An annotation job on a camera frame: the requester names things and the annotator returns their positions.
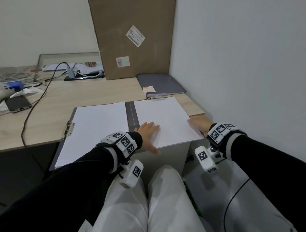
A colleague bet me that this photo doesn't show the person's white trousers legs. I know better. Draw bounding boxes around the person's white trousers legs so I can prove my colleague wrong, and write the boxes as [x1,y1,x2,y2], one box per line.
[78,165,206,232]

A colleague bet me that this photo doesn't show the white game controller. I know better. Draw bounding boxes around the white game controller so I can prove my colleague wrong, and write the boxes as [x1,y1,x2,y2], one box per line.
[0,83,15,102]

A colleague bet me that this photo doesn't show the person's right forearm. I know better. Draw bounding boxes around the person's right forearm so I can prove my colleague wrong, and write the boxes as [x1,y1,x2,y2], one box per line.
[225,134,306,232]

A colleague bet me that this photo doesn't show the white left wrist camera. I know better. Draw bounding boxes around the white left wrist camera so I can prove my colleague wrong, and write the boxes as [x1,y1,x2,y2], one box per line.
[96,131,144,189]

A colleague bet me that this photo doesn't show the person's left hand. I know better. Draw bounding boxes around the person's left hand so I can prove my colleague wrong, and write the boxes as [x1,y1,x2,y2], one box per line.
[134,121,161,156]

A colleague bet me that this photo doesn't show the person's left forearm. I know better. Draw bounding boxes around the person's left forearm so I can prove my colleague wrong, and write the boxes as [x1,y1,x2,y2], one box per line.
[0,131,143,232]

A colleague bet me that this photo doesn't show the open grey clipboard folder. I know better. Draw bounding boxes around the open grey clipboard folder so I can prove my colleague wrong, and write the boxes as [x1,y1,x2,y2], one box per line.
[49,96,206,171]

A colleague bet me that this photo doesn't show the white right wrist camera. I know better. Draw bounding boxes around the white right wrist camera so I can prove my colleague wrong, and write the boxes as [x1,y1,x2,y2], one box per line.
[194,123,247,173]

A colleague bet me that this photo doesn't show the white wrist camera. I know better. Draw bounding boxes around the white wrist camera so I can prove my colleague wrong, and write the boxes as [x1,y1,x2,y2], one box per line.
[96,131,144,189]
[194,123,247,173]

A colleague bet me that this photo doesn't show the bundle of white cables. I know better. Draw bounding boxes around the bundle of white cables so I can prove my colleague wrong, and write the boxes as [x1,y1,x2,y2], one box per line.
[0,68,40,83]

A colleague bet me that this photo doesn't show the glass mirror panel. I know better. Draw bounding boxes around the glass mirror panel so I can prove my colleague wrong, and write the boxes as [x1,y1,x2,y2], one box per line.
[36,52,104,73]

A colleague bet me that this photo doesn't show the green cable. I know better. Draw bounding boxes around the green cable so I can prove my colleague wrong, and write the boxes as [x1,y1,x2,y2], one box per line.
[183,181,204,217]

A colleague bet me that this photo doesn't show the person's right hand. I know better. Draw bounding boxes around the person's right hand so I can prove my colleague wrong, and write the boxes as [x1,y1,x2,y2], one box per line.
[187,115,215,137]

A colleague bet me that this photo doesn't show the closed grey folder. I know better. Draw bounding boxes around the closed grey folder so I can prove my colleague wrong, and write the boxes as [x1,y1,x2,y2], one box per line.
[136,73,187,98]

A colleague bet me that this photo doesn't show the thin black floor cable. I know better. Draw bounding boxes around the thin black floor cable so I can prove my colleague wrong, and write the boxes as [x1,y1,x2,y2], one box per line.
[223,178,251,232]

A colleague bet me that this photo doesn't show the black smartphone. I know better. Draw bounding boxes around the black smartphone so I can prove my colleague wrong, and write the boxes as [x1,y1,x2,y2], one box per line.
[5,95,32,113]

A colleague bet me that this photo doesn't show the white desk cabinet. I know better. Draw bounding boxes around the white desk cabinet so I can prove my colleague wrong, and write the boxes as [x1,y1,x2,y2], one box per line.
[130,141,191,185]

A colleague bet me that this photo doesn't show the white paper sheet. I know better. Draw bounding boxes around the white paper sheet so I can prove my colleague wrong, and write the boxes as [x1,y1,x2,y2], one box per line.
[55,102,130,168]

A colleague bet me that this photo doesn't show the blue box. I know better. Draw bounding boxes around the blue box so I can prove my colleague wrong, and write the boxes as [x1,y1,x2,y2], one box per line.
[7,80,24,92]

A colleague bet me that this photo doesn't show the metal folder clip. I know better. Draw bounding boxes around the metal folder clip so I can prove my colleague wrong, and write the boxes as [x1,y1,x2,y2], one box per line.
[61,121,76,139]

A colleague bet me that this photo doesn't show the white cable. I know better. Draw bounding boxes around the white cable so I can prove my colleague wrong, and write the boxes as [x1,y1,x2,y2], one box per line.
[74,70,104,78]

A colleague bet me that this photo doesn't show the brown cardboard box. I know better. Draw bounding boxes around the brown cardboard box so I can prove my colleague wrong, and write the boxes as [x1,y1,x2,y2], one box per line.
[88,0,176,81]

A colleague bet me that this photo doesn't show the crumpled white tissue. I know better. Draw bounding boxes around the crumpled white tissue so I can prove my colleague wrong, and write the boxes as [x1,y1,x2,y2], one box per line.
[10,86,44,98]

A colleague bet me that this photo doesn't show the white paper stack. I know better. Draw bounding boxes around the white paper stack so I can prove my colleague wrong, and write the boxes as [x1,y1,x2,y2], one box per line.
[134,96,205,149]

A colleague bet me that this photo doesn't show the long black cable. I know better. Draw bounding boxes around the long black cable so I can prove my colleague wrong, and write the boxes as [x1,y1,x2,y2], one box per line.
[21,62,70,147]

